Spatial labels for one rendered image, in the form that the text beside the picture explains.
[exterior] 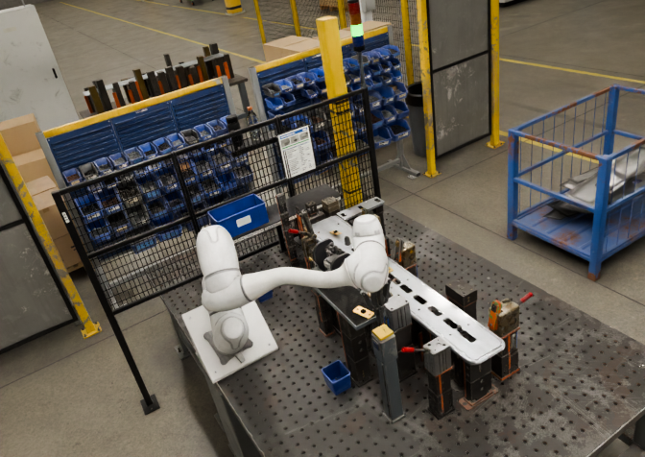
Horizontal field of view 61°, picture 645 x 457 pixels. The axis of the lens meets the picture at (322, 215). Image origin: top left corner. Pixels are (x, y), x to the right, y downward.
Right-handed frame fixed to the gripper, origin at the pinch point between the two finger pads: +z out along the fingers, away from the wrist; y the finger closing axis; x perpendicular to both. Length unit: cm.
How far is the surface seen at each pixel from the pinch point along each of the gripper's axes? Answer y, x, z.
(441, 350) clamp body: 16.7, -13.0, 19.1
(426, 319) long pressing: 27.6, 10.0, 25.0
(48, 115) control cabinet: -84, 739, 68
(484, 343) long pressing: 35.9, -15.3, 25.1
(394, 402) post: -0.8, -2.7, 44.6
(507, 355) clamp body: 50, -13, 42
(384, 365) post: -2.6, -2.6, 22.6
